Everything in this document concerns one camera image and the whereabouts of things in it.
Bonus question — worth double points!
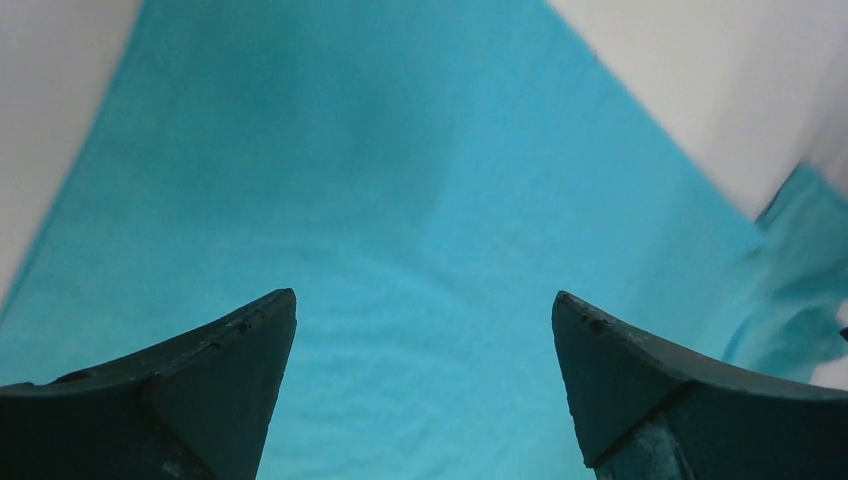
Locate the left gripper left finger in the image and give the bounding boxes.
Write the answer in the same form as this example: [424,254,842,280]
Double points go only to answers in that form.
[1,289,297,479]

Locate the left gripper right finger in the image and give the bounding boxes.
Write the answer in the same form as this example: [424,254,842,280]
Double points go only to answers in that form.
[552,291,847,479]

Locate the cyan t-shirt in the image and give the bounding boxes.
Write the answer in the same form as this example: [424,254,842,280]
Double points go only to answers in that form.
[1,1,847,479]

